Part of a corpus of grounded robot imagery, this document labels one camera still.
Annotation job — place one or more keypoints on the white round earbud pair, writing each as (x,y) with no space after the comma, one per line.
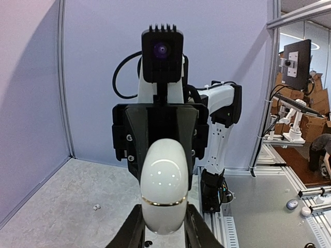
(96,207)

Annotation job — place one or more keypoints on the black earbud centre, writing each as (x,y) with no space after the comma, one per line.
(148,243)

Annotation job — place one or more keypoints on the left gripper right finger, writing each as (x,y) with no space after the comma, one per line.
(197,232)

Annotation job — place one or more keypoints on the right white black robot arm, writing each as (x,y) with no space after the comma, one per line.
(224,102)

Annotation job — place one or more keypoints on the right aluminium frame post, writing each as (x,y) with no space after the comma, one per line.
(272,65)

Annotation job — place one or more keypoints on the aluminium front rail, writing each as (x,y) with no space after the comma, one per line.
(223,227)

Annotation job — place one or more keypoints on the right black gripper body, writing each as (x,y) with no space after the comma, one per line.
(137,126)

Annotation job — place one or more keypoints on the blue grey case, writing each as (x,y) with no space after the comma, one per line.
(292,204)

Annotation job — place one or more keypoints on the black monitor on stand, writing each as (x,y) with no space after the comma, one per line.
(295,64)

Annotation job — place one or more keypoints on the person bending over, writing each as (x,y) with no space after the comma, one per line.
(319,155)

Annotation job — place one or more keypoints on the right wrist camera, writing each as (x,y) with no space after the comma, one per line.
(162,65)

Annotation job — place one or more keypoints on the white round case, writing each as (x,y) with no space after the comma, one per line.
(305,211)

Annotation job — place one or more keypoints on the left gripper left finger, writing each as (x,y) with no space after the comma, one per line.
(132,233)

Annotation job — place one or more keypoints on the white earbud charging case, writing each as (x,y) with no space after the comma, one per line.
(164,186)

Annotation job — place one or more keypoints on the cardboard boxes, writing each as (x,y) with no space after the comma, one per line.
(317,100)

